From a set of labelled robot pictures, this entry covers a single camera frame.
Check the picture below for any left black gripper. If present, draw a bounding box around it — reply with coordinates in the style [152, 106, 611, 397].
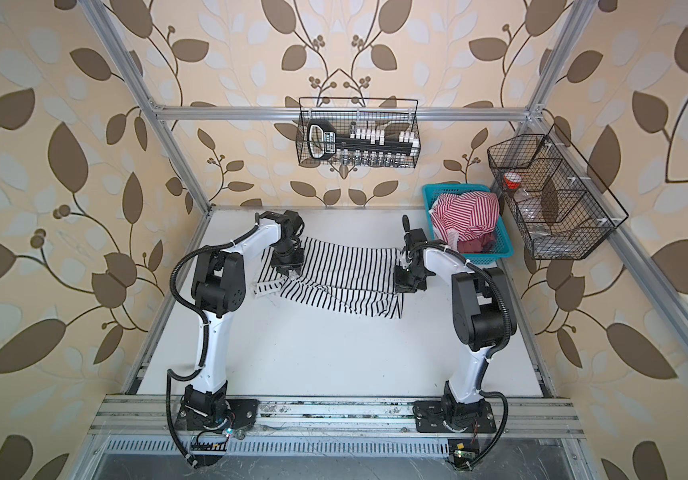
[273, 240, 307, 273]

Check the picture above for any black white striped tank top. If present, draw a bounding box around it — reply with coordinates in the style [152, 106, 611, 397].
[253, 237, 404, 319]

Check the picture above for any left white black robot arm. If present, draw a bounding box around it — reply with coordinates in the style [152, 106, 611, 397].
[166, 210, 304, 431]

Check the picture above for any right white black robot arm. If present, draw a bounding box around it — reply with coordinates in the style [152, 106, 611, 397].
[394, 217, 517, 433]

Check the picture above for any red white striped tank top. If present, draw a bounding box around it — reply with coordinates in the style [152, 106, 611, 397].
[429, 191, 499, 254]

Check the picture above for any teal plastic basket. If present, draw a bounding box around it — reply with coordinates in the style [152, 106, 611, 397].
[422, 184, 514, 265]

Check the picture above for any black vial rack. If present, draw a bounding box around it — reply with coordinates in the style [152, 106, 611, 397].
[333, 122, 422, 168]

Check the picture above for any red capped plastic bottle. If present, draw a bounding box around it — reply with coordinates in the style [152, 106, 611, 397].
[504, 171, 532, 204]

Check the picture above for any right black corrugated cable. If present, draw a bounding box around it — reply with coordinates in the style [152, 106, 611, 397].
[415, 239, 518, 470]

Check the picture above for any black corrugated cable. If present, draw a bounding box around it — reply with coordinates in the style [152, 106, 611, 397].
[165, 224, 261, 469]
[415, 239, 518, 470]

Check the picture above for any left black corrugated cable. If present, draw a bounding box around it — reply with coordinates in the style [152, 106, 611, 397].
[165, 224, 261, 469]

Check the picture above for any black white handled tool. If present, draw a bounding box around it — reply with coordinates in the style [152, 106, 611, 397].
[306, 119, 337, 160]

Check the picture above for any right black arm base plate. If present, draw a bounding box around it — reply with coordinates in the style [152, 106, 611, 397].
[412, 400, 497, 434]

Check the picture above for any back black wire basket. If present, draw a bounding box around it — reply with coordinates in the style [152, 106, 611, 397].
[295, 95, 422, 169]

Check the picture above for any black wire basket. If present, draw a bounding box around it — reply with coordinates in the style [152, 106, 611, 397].
[295, 95, 422, 169]
[487, 125, 629, 260]

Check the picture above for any aluminium frame back bar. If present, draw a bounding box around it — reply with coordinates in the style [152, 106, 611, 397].
[154, 105, 531, 122]

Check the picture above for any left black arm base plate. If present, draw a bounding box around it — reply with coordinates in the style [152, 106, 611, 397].
[174, 398, 260, 432]

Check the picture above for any right black wire basket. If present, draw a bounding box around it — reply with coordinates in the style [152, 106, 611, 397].
[487, 125, 629, 260]

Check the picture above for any aluminium front rail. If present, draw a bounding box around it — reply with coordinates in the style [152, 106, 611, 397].
[89, 395, 585, 439]

